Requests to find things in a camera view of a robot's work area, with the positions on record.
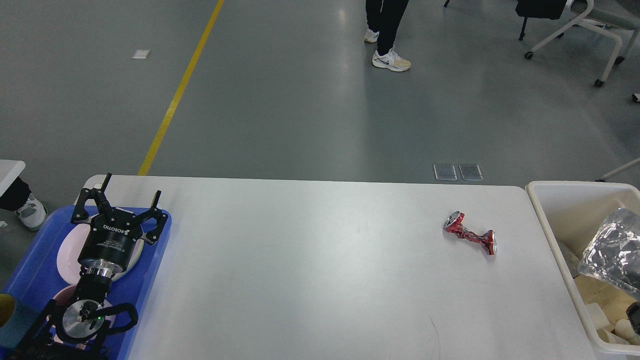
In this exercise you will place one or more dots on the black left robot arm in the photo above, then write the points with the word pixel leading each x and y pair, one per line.
pixel 83 284

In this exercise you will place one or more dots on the white side table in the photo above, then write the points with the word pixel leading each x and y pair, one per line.
pixel 9 171

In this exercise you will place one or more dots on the blue plastic tray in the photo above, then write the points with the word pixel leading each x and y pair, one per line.
pixel 36 278

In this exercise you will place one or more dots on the left metal floor plate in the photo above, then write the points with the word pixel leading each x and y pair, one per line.
pixel 445 172

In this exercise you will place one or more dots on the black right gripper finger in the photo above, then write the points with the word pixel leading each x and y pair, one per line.
pixel 633 315

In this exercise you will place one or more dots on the clear plastic wrap in bin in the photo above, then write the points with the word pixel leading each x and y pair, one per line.
pixel 570 258

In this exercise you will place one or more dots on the small red object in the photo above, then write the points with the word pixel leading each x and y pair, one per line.
pixel 454 225

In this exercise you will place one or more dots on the pink plate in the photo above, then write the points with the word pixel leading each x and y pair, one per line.
pixel 68 253

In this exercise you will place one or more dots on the brown paper sheet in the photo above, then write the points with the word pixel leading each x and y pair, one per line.
pixel 610 299

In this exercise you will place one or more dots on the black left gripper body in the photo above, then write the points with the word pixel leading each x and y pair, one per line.
pixel 110 245

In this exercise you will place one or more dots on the aluminium foil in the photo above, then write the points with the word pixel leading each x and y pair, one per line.
pixel 613 255

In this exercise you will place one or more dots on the metal floor plate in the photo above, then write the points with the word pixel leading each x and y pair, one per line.
pixel 471 172
pixel 445 172

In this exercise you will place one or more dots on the white paper cup front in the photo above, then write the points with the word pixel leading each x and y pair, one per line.
pixel 625 330

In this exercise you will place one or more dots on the white floor label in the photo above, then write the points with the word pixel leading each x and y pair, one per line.
pixel 141 54

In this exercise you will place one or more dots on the dark teal cup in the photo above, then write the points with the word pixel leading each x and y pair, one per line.
pixel 16 318

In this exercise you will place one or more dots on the white paper cup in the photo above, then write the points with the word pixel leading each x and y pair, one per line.
pixel 625 330
pixel 611 338
pixel 597 316

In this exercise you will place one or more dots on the right metal floor plate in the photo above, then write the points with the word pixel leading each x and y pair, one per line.
pixel 471 172

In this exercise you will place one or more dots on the cream plastic bin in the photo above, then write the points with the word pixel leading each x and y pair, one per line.
pixel 572 212

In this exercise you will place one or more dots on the person with white sneakers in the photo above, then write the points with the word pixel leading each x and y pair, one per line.
pixel 383 18

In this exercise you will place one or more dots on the white sneaker at left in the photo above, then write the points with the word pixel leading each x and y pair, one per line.
pixel 19 198

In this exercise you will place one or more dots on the white office chair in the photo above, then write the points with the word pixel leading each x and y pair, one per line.
pixel 601 16

